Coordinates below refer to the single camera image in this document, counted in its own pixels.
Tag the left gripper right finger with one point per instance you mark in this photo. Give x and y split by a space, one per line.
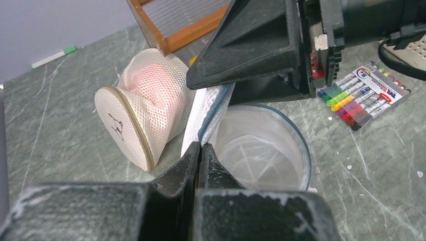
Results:
224 210

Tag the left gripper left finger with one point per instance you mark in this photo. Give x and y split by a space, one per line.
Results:
157 210

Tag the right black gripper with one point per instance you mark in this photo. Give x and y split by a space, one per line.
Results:
258 48

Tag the round white mesh laundry bag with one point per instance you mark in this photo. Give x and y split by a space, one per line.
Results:
257 144

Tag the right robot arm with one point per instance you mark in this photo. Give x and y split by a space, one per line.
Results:
399 22

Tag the pink mesh laundry bag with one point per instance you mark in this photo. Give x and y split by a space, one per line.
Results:
149 106

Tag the cream plastic laundry basket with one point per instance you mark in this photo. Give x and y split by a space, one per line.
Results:
413 54

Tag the yellow small block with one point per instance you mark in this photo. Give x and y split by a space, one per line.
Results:
192 60

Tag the orange wooden shelf rack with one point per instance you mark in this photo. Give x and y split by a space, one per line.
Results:
179 27

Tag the coloured marker pack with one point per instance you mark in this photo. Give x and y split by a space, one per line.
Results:
363 95

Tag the green white marker pen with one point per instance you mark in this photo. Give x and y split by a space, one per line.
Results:
46 60

